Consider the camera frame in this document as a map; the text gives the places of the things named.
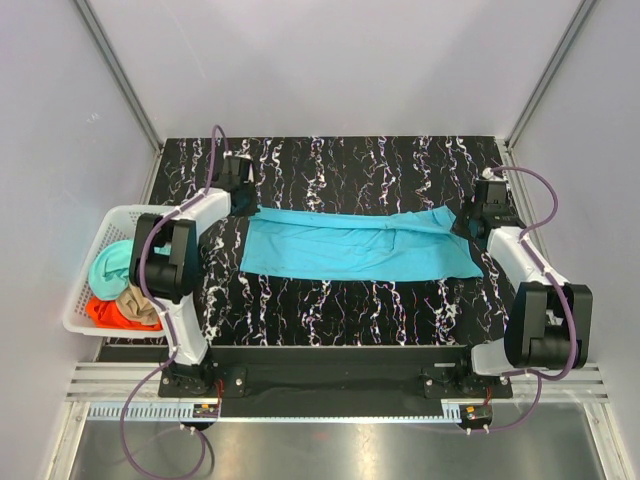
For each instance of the small connector board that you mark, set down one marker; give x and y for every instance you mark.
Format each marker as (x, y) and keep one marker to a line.
(478, 413)
(206, 410)

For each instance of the aluminium frame post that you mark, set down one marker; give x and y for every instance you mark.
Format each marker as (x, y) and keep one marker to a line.
(110, 58)
(568, 39)

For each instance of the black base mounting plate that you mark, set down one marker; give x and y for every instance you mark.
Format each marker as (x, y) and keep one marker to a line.
(447, 368)

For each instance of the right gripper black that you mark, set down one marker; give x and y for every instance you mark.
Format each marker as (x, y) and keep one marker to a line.
(470, 226)

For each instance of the left aluminium frame post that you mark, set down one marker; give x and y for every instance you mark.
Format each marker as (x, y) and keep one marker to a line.
(110, 58)

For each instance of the right small connector board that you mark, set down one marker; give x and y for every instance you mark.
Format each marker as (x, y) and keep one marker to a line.
(478, 413)

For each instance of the right aluminium frame post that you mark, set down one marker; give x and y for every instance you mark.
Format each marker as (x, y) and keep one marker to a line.
(568, 39)

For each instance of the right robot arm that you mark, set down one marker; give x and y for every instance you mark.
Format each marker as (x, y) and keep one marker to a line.
(548, 330)

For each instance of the beige t shirt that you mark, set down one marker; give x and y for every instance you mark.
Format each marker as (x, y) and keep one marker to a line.
(135, 307)

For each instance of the bright blue t shirt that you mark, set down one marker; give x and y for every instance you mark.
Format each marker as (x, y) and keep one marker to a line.
(403, 247)

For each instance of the aluminium front rail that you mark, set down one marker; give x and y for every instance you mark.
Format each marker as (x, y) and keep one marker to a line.
(113, 390)

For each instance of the orange t shirt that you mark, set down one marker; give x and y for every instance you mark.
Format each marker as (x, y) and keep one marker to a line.
(105, 314)

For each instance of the left small connector board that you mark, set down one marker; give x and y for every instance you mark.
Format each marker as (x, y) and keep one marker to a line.
(206, 410)

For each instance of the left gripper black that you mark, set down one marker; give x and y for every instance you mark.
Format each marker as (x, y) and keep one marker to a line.
(245, 203)

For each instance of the teal green t shirt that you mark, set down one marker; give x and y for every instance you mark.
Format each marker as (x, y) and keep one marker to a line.
(108, 275)

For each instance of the white plastic laundry basket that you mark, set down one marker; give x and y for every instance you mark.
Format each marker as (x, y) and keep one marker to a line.
(118, 224)

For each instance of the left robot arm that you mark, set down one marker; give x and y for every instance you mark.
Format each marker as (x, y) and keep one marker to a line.
(165, 262)

